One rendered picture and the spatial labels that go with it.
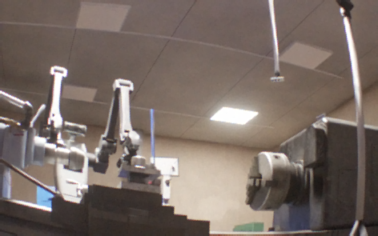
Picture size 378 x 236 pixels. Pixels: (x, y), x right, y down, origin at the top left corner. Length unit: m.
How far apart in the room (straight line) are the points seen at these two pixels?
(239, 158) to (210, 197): 0.99
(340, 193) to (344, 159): 0.15
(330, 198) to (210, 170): 7.78
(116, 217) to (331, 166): 0.92
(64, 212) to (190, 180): 8.00
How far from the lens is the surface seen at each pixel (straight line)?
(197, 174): 9.53
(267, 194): 1.95
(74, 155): 1.83
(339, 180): 1.97
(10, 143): 1.75
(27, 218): 1.55
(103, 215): 1.45
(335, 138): 2.00
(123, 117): 2.76
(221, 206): 9.58
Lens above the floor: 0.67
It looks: 19 degrees up
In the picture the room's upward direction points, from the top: 3 degrees clockwise
